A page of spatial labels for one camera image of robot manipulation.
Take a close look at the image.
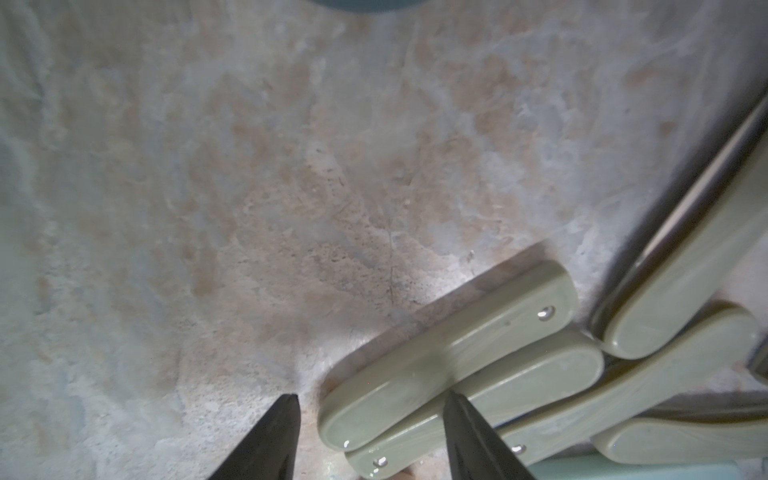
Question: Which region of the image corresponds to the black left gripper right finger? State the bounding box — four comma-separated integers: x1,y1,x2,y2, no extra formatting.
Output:
442,391,535,480

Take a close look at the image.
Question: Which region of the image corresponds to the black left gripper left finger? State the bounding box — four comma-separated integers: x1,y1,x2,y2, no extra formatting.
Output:
210,394,301,480

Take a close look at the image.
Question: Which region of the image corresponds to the dark teal storage box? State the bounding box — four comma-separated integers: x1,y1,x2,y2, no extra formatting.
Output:
311,0,425,14

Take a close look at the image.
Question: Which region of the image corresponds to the olive folding knife pair lower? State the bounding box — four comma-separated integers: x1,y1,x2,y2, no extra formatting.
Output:
345,331,604,479

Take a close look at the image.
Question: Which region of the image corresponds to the olive green folding knife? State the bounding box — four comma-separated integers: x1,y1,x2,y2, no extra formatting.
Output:
317,260,578,451

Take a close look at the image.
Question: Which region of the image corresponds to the mint folding knife centre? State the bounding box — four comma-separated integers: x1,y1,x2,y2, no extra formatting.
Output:
529,454,743,480

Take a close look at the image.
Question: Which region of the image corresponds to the olive folding knife bottom right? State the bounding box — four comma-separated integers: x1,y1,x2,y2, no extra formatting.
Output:
591,417,767,465

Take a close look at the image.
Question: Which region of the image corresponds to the olive folding knife long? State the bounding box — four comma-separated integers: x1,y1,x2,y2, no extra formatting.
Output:
498,305,760,465

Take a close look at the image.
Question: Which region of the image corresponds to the olive folding knife upper right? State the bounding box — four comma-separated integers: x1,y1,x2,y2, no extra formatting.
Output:
592,97,767,360

